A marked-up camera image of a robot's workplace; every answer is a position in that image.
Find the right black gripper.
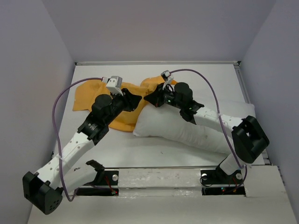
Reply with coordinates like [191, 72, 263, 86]
[144, 82, 184, 110]

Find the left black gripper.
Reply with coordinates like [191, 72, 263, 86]
[105, 88, 142, 126]

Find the white pillow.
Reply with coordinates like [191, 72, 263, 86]
[133, 98, 256, 154]

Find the yellow orange pillowcase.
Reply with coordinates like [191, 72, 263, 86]
[73, 76, 164, 134]

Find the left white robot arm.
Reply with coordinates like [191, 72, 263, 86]
[22, 88, 142, 215]

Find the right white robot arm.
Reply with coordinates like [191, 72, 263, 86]
[144, 82, 270, 183]

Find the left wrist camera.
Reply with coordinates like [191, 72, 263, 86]
[106, 76, 123, 95]

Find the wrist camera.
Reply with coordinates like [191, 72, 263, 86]
[161, 70, 174, 89]
[106, 76, 123, 95]

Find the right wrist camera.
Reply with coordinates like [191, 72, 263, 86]
[161, 70, 174, 89]

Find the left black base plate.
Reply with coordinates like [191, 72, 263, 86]
[76, 169, 119, 196]

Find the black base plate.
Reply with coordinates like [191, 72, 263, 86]
[76, 169, 119, 196]
[199, 169, 246, 196]

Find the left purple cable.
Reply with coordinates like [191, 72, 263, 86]
[52, 77, 110, 202]

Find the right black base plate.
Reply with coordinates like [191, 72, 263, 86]
[199, 169, 246, 196]

